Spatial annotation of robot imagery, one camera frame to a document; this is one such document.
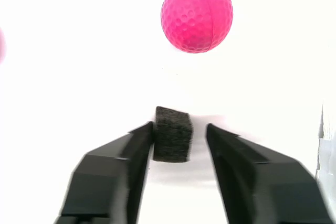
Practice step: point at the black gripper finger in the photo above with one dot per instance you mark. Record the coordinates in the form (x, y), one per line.
(105, 182)
(262, 190)

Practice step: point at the small black box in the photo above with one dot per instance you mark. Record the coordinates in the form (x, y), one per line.
(172, 137)

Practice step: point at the pink ball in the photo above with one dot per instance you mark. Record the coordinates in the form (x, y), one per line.
(197, 14)
(1, 47)

